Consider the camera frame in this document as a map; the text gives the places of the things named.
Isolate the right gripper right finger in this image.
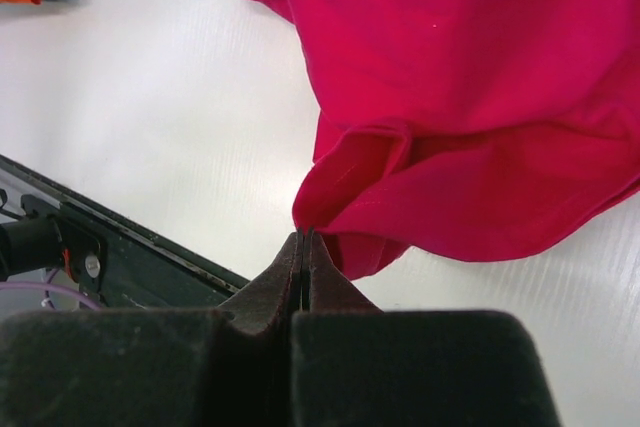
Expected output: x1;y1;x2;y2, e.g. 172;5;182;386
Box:
302;230;381;313

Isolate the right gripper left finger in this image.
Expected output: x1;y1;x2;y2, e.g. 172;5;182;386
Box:
217;232;303;336

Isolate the magenta t shirt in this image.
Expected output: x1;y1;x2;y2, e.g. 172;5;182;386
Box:
252;0;639;279

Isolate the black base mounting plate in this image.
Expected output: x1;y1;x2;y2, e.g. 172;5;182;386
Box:
1;157;248;308

